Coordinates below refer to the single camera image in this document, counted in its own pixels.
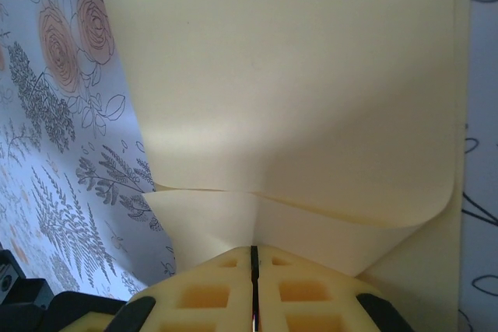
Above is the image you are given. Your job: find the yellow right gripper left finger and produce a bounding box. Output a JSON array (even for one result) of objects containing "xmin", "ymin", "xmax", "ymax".
[{"xmin": 108, "ymin": 245, "xmax": 256, "ymax": 332}]

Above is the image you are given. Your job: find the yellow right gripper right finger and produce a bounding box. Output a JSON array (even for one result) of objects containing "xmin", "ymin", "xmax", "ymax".
[{"xmin": 254, "ymin": 245, "xmax": 416, "ymax": 332}]

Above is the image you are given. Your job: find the yellow cloth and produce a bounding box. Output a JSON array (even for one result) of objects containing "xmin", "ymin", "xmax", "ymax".
[{"xmin": 92, "ymin": 0, "xmax": 470, "ymax": 332}]

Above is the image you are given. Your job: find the floral table cover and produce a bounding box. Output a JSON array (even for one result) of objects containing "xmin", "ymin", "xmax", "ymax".
[{"xmin": 0, "ymin": 0, "xmax": 498, "ymax": 332}]

